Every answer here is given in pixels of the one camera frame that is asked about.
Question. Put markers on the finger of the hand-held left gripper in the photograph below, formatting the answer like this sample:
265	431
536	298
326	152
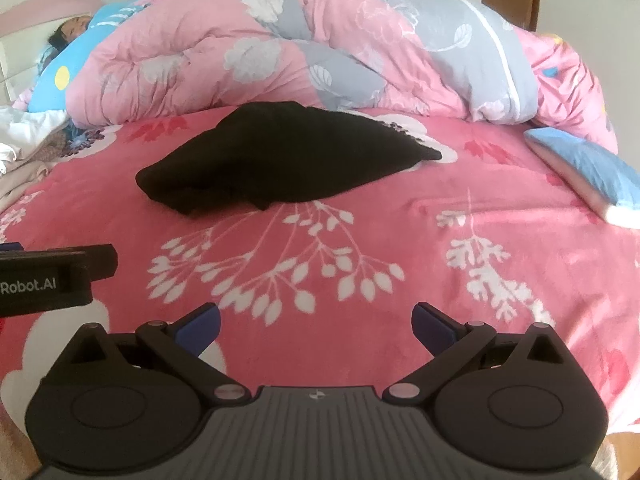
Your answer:
102	260

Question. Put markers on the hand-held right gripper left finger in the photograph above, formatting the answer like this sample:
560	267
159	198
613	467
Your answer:
200	327

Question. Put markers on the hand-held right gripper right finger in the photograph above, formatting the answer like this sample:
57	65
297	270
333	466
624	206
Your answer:
432	327

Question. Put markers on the black shirt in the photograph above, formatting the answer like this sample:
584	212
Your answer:
290	155

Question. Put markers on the pink floral bed blanket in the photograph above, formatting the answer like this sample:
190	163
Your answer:
400	240

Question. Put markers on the beige cloth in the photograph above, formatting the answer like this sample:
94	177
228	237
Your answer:
20	182

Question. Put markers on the white cloth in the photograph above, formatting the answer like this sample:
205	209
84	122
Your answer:
30	127

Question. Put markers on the blue cartoon print quilt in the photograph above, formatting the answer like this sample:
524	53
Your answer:
75	67

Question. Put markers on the blue and pink cushion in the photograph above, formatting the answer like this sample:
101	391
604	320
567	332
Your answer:
595	170

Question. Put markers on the pink and white headboard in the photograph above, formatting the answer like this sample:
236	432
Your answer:
25	25

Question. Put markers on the pink grey floral quilt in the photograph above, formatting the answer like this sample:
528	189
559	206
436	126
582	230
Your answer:
350	50

